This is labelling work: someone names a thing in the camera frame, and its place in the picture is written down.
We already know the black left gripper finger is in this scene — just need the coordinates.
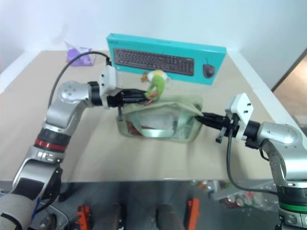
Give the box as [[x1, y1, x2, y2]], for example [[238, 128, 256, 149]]
[[124, 89, 147, 97], [124, 95, 150, 105]]

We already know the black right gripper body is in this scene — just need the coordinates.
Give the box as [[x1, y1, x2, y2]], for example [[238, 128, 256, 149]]
[[216, 112, 241, 144]]

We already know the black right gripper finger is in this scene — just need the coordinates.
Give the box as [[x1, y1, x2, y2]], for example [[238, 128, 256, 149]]
[[196, 112, 226, 121], [197, 118, 226, 129]]

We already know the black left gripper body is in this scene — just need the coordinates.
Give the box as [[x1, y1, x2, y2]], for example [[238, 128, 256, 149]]
[[106, 89, 129, 122]]

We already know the green plush keychain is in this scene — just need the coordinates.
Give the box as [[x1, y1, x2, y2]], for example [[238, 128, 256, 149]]
[[140, 69, 171, 105]]

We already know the green zip pouch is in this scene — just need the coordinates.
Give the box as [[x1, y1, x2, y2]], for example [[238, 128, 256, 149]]
[[116, 93, 204, 145]]

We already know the teal keyboard mouse box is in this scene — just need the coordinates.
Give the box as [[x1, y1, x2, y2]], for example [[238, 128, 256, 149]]
[[106, 33, 227, 86]]

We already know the purple tissue pack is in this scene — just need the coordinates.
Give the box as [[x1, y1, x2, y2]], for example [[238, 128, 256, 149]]
[[63, 39, 97, 68]]

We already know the clear bin of cans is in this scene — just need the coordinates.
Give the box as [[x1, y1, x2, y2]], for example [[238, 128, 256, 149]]
[[190, 179, 282, 212]]

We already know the orange black clamp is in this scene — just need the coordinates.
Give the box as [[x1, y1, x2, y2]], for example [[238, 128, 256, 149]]
[[76, 204, 93, 230], [186, 198, 201, 230]]

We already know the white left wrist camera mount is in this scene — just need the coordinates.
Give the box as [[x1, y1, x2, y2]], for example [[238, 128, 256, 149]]
[[99, 65, 124, 106]]

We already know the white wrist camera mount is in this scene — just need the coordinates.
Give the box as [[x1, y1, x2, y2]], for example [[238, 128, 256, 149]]
[[99, 65, 124, 106], [224, 92, 254, 142]]

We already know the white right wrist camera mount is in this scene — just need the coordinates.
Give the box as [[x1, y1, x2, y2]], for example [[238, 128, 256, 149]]
[[224, 92, 254, 142]]

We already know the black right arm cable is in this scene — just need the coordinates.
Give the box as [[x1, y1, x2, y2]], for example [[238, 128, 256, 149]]
[[225, 129, 280, 196]]

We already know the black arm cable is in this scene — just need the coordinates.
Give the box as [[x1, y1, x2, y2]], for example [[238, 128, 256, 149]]
[[225, 129, 280, 196], [47, 51, 113, 108]]

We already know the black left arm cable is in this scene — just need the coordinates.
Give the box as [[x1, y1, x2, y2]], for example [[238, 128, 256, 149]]
[[47, 51, 113, 108]]

